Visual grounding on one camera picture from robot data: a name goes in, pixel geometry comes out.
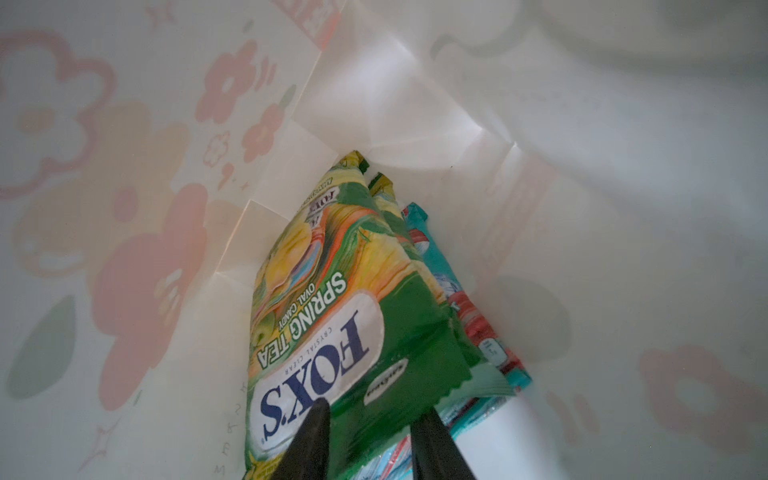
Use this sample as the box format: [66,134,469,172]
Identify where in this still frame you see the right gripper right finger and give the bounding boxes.
[410,408,475,480]

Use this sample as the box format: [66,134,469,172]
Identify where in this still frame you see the white floral paper bag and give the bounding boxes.
[1,1,767,479]

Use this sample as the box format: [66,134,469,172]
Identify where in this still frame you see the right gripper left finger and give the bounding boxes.
[271,398,331,480]

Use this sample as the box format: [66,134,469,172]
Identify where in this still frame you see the green spring tea candy bag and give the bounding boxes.
[244,151,481,479]

